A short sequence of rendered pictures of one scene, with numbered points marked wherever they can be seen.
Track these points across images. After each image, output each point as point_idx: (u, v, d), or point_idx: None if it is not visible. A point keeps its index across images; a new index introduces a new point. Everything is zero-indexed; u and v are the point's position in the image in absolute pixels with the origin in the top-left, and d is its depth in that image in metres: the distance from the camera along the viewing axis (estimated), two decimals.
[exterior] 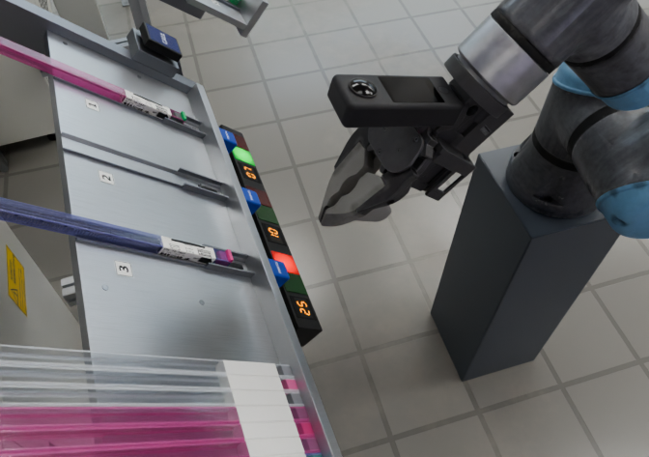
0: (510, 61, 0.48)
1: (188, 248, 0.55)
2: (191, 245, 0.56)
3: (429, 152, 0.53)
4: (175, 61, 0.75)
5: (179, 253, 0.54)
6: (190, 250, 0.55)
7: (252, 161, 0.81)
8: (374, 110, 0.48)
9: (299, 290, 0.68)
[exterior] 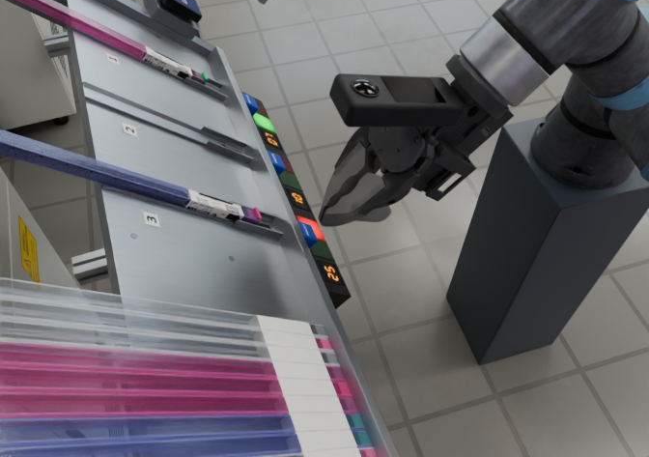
0: (512, 62, 0.49)
1: (216, 204, 0.53)
2: (219, 201, 0.53)
3: (430, 152, 0.53)
4: (195, 21, 0.72)
5: (207, 208, 0.52)
6: (218, 206, 0.53)
7: (273, 128, 0.79)
8: (376, 109, 0.48)
9: (326, 255, 0.65)
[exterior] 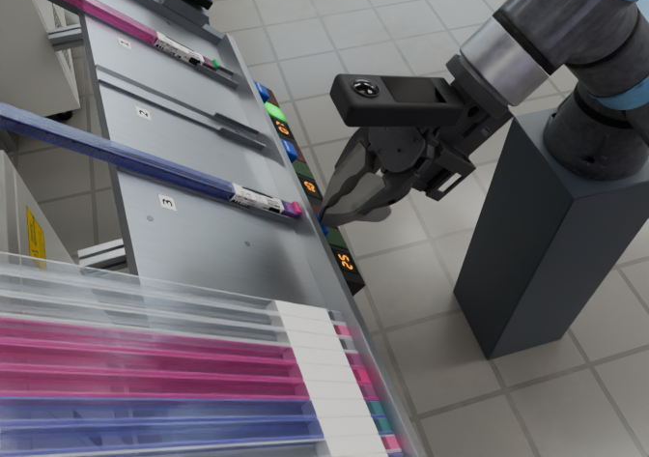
0: (512, 62, 0.49)
1: (258, 197, 0.54)
2: (261, 195, 0.55)
3: (430, 152, 0.53)
4: (206, 8, 0.72)
5: (249, 201, 0.53)
6: (261, 200, 0.54)
7: (284, 118, 0.78)
8: (377, 109, 0.48)
9: (340, 243, 0.64)
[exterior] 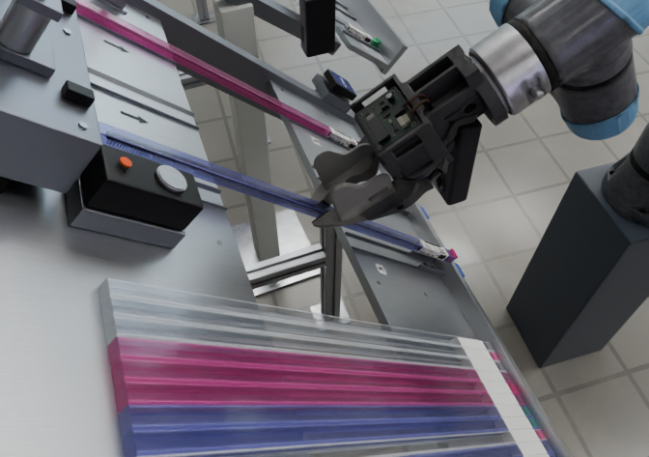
0: None
1: (434, 247, 0.74)
2: (435, 245, 0.74)
3: None
4: (351, 99, 0.92)
5: (430, 251, 0.73)
6: (436, 249, 0.74)
7: None
8: None
9: None
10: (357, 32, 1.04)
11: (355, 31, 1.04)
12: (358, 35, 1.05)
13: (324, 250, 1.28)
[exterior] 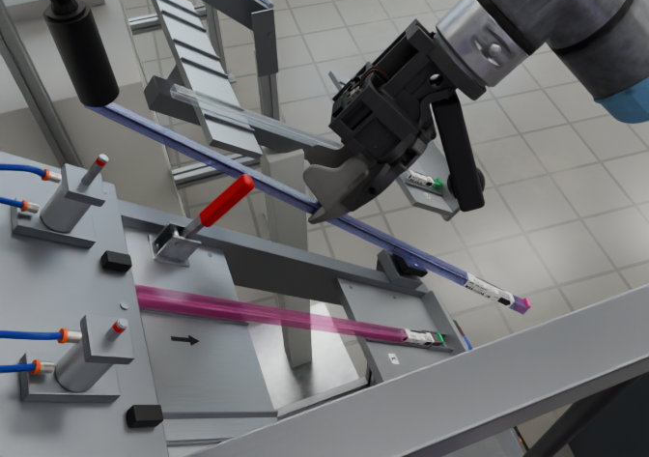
0: None
1: (490, 287, 0.63)
2: (493, 286, 0.64)
3: None
4: (421, 276, 0.82)
5: (481, 289, 0.63)
6: (492, 289, 0.63)
7: None
8: None
9: None
10: (419, 179, 0.94)
11: (418, 178, 0.93)
12: (420, 182, 0.94)
13: (370, 386, 1.18)
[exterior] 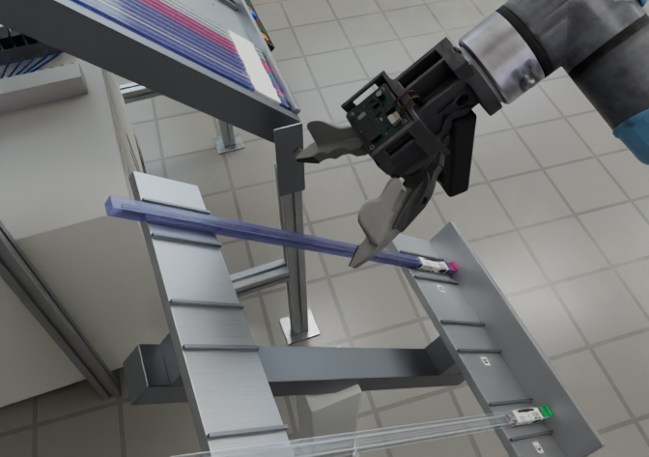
0: None
1: (434, 264, 0.78)
2: (435, 261, 0.79)
3: None
4: None
5: (430, 268, 0.78)
6: (436, 265, 0.78)
7: None
8: None
9: None
10: (525, 421, 0.65)
11: (524, 421, 0.65)
12: (525, 423, 0.66)
13: None
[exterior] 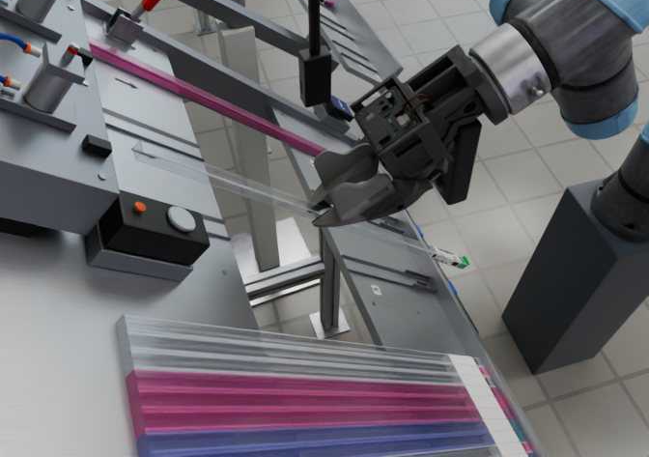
0: None
1: None
2: None
3: None
4: (349, 121, 0.96)
5: None
6: None
7: None
8: None
9: (458, 301, 0.89)
10: (444, 258, 0.76)
11: (443, 257, 0.76)
12: (445, 261, 0.77)
13: (323, 262, 1.32)
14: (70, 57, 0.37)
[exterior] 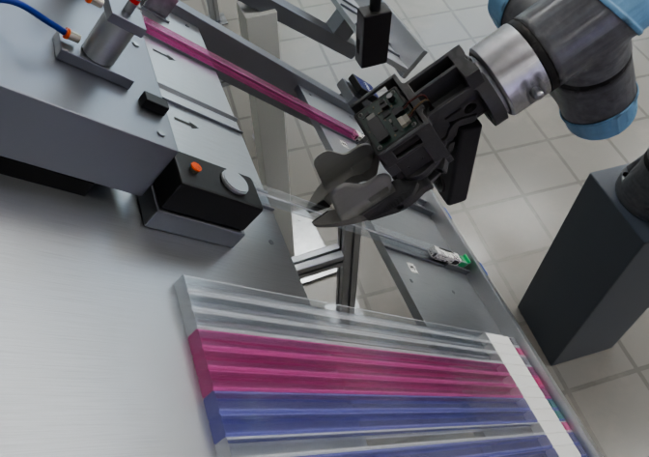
0: None
1: None
2: None
3: None
4: None
5: None
6: None
7: None
8: None
9: None
10: (445, 257, 0.76)
11: (443, 256, 0.76)
12: (445, 260, 0.77)
13: (341, 250, 1.31)
14: (131, 8, 0.36)
